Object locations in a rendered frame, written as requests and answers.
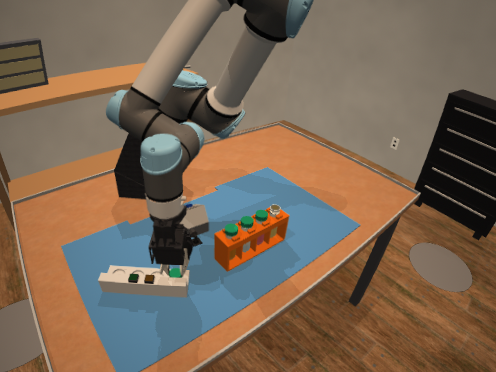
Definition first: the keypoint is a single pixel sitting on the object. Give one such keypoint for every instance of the grey table edge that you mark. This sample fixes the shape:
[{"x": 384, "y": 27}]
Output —
[{"x": 244, "y": 336}]

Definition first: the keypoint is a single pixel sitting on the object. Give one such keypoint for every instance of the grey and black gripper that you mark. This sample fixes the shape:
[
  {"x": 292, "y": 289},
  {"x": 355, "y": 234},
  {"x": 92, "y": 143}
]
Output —
[{"x": 169, "y": 251}]

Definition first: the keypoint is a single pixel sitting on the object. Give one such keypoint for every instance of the blue bench mat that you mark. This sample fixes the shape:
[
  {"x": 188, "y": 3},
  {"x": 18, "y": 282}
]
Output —
[{"x": 139, "y": 330}]

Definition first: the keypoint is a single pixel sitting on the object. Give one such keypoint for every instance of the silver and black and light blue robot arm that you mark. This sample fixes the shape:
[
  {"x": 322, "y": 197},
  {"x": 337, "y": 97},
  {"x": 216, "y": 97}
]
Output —
[{"x": 163, "y": 157}]

